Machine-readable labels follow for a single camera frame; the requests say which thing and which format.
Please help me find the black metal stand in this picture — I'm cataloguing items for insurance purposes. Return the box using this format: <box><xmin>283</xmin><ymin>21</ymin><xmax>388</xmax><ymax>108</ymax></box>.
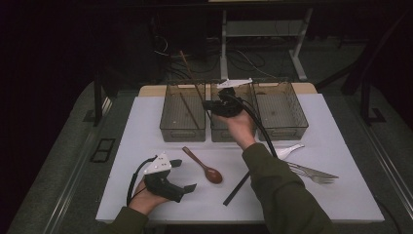
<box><xmin>93</xmin><ymin>72</ymin><xmax>113</xmax><ymax>127</ymax></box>
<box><xmin>359</xmin><ymin>77</ymin><xmax>388</xmax><ymax>127</ymax></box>

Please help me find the person's left hand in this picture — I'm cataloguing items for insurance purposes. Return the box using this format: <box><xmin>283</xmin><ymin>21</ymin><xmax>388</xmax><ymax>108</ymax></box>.
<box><xmin>129</xmin><ymin>179</ymin><xmax>170</xmax><ymax>216</ymax></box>

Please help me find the person's right hand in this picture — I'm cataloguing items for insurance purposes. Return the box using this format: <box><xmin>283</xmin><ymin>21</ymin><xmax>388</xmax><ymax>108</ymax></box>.
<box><xmin>214</xmin><ymin>109</ymin><xmax>258</xmax><ymax>151</ymax></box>

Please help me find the white ceramic spoon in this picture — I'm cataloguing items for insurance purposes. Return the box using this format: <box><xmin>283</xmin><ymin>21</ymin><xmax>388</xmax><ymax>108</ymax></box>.
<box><xmin>276</xmin><ymin>143</ymin><xmax>306</xmax><ymax>161</ymax></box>

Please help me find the metal floor rail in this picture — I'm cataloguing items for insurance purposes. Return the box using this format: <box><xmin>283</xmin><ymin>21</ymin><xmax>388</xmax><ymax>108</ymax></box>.
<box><xmin>362</xmin><ymin>123</ymin><xmax>413</xmax><ymax>211</ymax></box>
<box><xmin>42</xmin><ymin>97</ymin><xmax>113</xmax><ymax>234</ymax></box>

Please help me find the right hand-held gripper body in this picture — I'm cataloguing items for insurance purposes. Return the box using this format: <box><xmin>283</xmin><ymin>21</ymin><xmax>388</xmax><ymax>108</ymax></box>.
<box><xmin>210</xmin><ymin>77</ymin><xmax>253</xmax><ymax>118</ymax></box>

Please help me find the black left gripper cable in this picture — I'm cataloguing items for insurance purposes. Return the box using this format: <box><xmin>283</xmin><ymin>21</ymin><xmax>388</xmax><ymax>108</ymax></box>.
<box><xmin>126</xmin><ymin>155</ymin><xmax>159</xmax><ymax>207</ymax></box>

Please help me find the white floor cable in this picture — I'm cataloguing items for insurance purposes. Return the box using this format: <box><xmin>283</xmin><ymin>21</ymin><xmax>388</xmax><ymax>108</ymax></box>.
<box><xmin>238</xmin><ymin>48</ymin><xmax>278</xmax><ymax>79</ymax></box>

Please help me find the brown wooden spoon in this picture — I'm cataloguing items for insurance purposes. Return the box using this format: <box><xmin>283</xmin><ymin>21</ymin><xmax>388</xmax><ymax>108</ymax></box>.
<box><xmin>181</xmin><ymin>145</ymin><xmax>224</xmax><ymax>185</ymax></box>

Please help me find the white metal desk frame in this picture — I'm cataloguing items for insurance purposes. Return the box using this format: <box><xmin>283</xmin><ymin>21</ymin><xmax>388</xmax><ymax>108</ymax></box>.
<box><xmin>219</xmin><ymin>8</ymin><xmax>315</xmax><ymax>82</ymax></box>

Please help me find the brown wooden chopstick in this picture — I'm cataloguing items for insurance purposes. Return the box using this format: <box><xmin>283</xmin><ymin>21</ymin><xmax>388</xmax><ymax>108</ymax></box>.
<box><xmin>179</xmin><ymin>92</ymin><xmax>202</xmax><ymax>130</ymax></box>
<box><xmin>179</xmin><ymin>50</ymin><xmax>214</xmax><ymax>127</ymax></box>

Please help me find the white table mat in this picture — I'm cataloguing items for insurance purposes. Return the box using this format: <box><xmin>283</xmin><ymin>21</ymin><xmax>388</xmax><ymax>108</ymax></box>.
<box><xmin>95</xmin><ymin>93</ymin><xmax>386</xmax><ymax>224</ymax></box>

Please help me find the tangle of black floor cables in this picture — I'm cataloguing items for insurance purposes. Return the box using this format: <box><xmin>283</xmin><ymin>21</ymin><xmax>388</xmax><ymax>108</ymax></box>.
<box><xmin>151</xmin><ymin>32</ymin><xmax>277</xmax><ymax>81</ymax></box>

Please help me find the black chopstick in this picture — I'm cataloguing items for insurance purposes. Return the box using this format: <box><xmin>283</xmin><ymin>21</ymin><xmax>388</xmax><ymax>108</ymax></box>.
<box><xmin>224</xmin><ymin>172</ymin><xmax>252</xmax><ymax>207</ymax></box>
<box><xmin>222</xmin><ymin>171</ymin><xmax>250</xmax><ymax>206</ymax></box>

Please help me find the translucent brown plastic bin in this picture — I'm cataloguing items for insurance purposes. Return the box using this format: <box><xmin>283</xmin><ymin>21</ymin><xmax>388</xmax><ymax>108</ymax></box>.
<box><xmin>209</xmin><ymin>81</ymin><xmax>258</xmax><ymax>143</ymax></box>
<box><xmin>251</xmin><ymin>79</ymin><xmax>310</xmax><ymax>141</ymax></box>
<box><xmin>159</xmin><ymin>81</ymin><xmax>207</xmax><ymax>143</ymax></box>

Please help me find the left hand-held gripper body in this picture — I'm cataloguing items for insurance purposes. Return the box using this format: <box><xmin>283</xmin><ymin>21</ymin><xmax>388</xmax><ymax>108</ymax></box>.
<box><xmin>142</xmin><ymin>151</ymin><xmax>187</xmax><ymax>204</ymax></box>

